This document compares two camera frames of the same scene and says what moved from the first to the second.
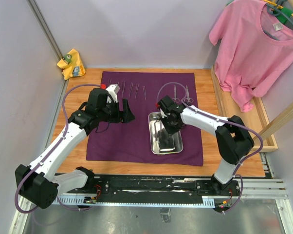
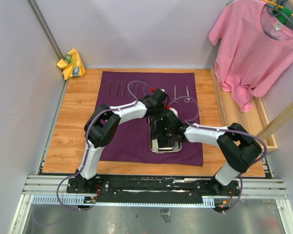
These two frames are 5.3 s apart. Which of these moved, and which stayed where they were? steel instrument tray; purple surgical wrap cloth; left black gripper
Moved: left black gripper
Stayed: purple surgical wrap cloth; steel instrument tray
